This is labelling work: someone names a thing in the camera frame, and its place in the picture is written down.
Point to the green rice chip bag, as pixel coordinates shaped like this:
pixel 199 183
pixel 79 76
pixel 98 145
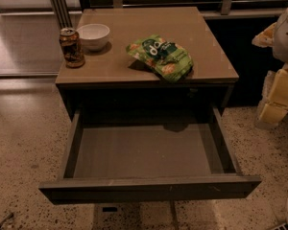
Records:
pixel 165 58

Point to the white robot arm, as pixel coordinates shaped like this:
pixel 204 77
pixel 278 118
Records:
pixel 274 104

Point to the brown soda can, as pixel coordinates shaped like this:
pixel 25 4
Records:
pixel 71 47

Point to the metal pole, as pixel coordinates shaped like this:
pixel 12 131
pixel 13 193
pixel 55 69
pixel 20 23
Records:
pixel 61 12

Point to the white ceramic bowl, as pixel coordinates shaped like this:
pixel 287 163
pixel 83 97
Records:
pixel 94 37

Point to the open grey top drawer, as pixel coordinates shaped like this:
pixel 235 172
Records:
pixel 154 155

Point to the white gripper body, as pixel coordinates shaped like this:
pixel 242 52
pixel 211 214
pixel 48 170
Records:
pixel 286 37

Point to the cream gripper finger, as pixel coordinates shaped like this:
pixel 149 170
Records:
pixel 270 114
pixel 265 38

